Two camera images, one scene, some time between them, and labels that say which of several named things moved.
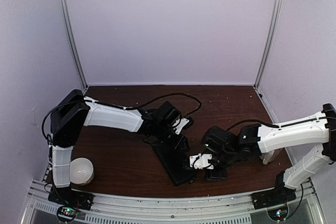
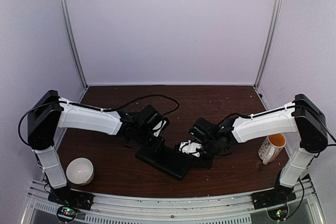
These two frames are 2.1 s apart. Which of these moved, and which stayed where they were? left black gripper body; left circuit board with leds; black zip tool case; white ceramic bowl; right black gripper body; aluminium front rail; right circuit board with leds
Moved: left black gripper body; black zip tool case; right black gripper body
Stayed: aluminium front rail; right circuit board with leds; left circuit board with leds; white ceramic bowl
